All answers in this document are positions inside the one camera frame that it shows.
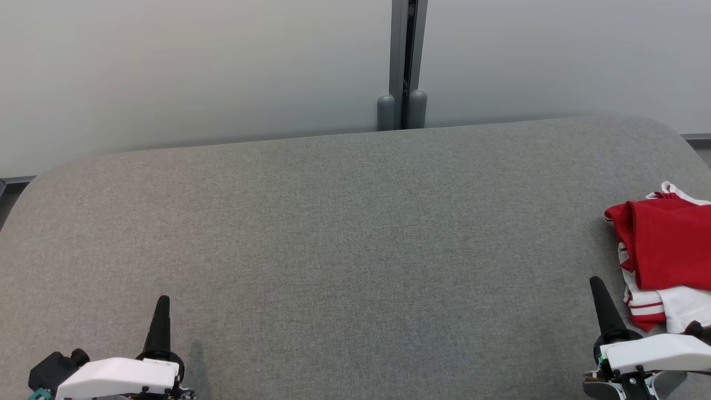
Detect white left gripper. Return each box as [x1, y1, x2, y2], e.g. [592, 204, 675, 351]
[56, 296, 187, 400]

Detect red jersey white sleeves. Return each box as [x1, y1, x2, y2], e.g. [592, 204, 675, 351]
[604, 197, 711, 334]

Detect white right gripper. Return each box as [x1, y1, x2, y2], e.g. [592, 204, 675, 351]
[589, 276, 711, 374]

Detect grey partition post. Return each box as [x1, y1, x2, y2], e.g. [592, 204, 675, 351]
[390, 0, 428, 129]

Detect red shorts white trim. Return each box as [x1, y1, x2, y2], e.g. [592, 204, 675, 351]
[646, 182, 711, 206]

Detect grey cylinder post foot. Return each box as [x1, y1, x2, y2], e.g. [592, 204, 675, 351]
[377, 94, 396, 132]
[408, 90, 428, 129]

